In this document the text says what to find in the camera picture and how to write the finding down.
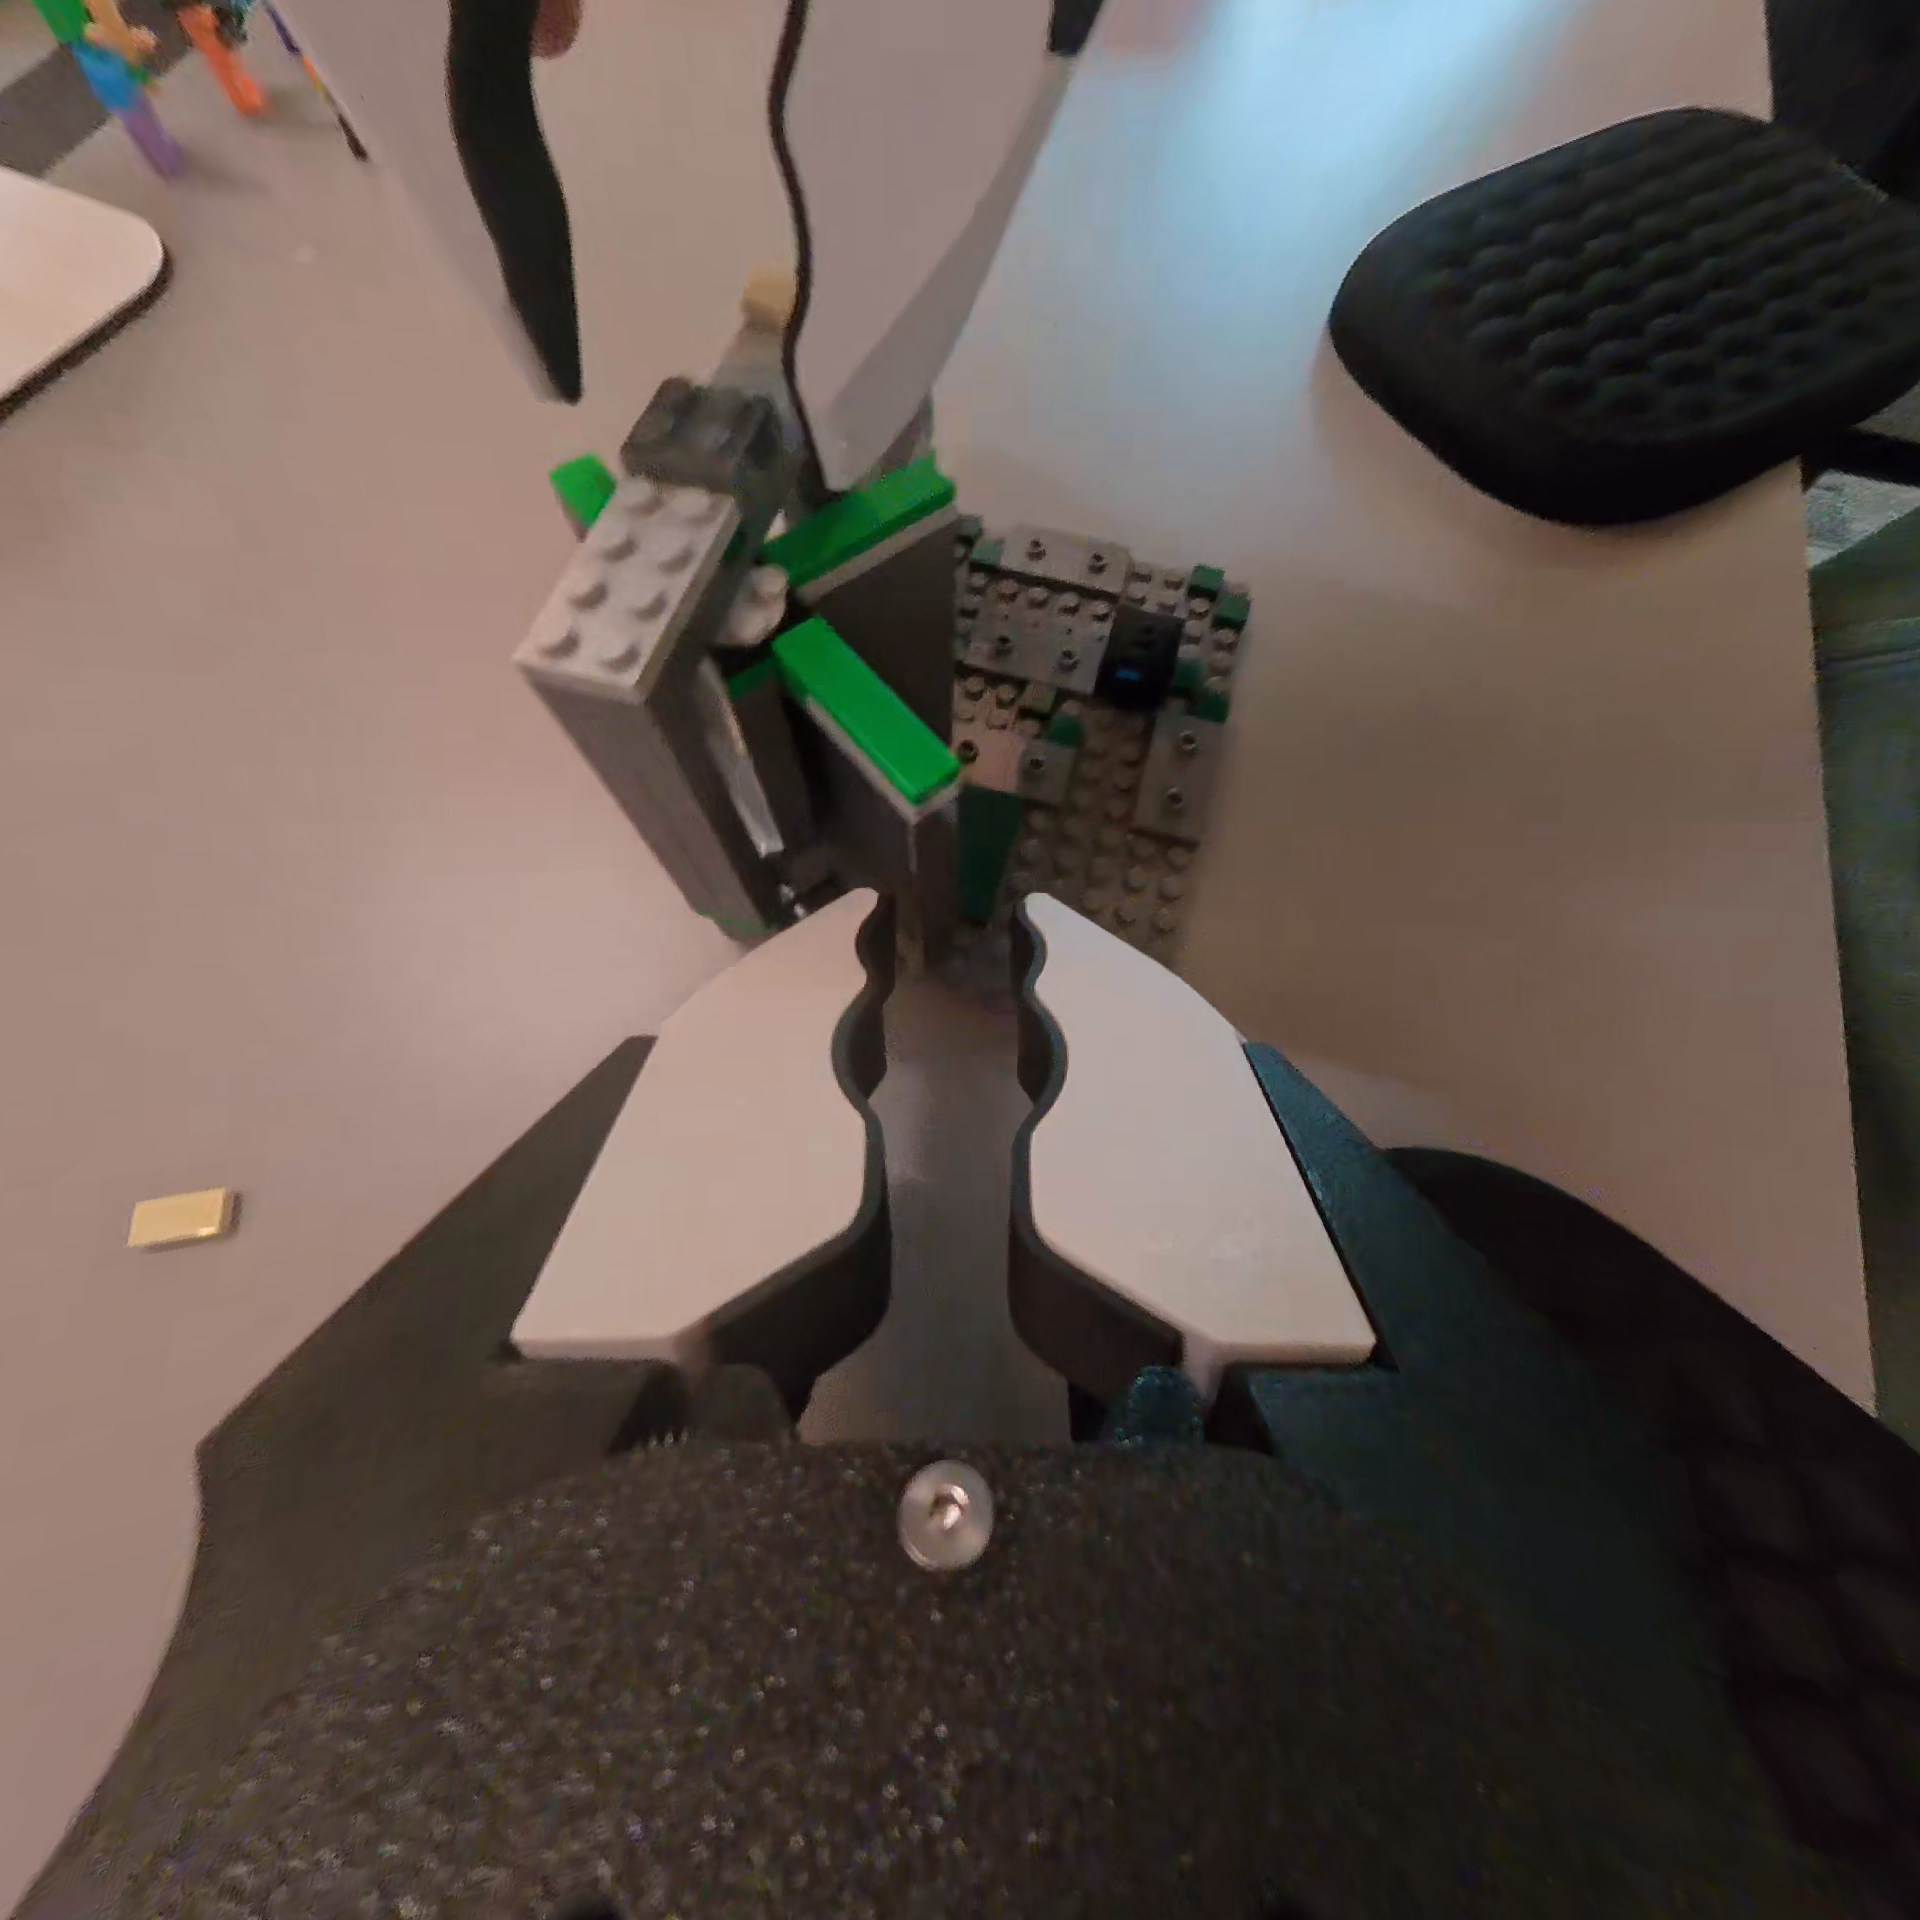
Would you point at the tan flat brick tile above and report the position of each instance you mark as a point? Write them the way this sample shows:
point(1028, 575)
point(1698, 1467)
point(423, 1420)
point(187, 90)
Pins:
point(183, 1222)

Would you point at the white rounded board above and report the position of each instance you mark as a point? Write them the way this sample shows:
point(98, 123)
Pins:
point(60, 271)

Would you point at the black chair armrest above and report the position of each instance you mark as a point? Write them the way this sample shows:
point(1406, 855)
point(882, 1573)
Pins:
point(1621, 301)

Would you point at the grey studded brick baseplate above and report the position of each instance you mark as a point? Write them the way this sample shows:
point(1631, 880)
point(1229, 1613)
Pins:
point(1142, 855)

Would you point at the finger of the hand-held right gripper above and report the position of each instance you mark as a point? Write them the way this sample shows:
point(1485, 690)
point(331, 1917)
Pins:
point(404, 90)
point(916, 150)

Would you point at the grey green toy brick structure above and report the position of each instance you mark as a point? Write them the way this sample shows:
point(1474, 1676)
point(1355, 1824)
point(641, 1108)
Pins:
point(630, 601)

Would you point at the brown toy brick block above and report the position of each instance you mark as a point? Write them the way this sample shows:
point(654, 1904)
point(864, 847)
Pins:
point(559, 24)

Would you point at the grey desk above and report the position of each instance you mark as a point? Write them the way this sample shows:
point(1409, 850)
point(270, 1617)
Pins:
point(374, 750)

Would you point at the black chair frame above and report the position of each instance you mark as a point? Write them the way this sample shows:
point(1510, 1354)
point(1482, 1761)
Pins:
point(1845, 76)

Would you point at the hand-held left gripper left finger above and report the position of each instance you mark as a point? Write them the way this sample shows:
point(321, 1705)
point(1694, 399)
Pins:
point(707, 1171)

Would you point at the green purple toy brick figure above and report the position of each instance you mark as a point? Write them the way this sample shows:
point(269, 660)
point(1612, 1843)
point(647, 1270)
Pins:
point(112, 76)

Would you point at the orange toy brick figure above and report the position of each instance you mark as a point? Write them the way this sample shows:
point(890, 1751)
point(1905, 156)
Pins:
point(233, 69)

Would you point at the black toy torch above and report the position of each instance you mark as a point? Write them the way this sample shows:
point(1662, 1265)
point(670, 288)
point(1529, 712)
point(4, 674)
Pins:
point(322, 90)

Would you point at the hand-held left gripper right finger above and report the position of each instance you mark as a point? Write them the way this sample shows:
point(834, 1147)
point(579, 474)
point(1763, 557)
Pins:
point(1185, 1187)

